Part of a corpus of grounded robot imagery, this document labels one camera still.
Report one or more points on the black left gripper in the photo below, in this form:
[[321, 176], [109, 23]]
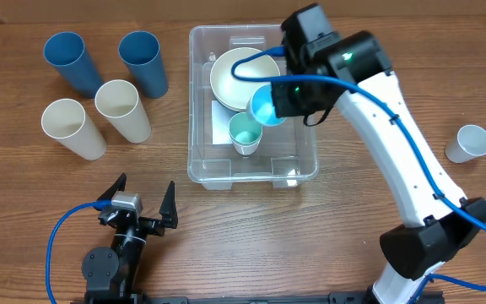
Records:
[[168, 211]]

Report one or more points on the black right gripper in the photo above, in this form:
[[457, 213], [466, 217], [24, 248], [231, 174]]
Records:
[[290, 106]]

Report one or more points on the light blue small cup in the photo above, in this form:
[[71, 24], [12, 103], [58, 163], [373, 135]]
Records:
[[260, 107]]

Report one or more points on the green small cup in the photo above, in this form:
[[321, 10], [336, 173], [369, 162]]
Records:
[[244, 129]]

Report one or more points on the cream bowl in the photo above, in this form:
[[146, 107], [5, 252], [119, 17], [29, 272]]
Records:
[[231, 89], [239, 106]]

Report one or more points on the cream bowl front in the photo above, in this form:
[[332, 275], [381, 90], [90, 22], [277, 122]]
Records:
[[231, 89]]

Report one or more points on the pink small cup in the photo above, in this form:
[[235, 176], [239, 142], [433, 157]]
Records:
[[245, 146]]

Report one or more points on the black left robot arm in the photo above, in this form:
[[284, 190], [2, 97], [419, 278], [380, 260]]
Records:
[[110, 272]]

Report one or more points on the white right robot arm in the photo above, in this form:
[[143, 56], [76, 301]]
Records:
[[355, 76]]

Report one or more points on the clear plastic storage bin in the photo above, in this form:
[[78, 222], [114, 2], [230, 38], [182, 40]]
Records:
[[286, 155]]

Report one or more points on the white label in bin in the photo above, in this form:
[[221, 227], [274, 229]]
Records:
[[220, 123]]

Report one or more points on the cream tall cup right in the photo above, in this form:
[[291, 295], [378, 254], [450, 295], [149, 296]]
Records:
[[119, 102]]

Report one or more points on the cream tall cup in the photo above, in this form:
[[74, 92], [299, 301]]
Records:
[[119, 102], [67, 122]]

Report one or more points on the cream tall cup front left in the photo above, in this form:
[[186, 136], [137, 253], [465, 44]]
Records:
[[67, 122]]

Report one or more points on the dark blue tall cup right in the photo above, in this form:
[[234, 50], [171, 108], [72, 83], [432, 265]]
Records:
[[140, 51]]

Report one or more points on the dark blue tall cup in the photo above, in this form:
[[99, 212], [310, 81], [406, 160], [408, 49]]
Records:
[[140, 51], [68, 54]]

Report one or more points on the grey small cup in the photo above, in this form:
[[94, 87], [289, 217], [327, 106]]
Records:
[[467, 144]]

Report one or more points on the dark blue tall cup left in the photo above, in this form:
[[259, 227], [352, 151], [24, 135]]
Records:
[[68, 54]]

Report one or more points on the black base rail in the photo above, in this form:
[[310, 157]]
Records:
[[352, 297]]

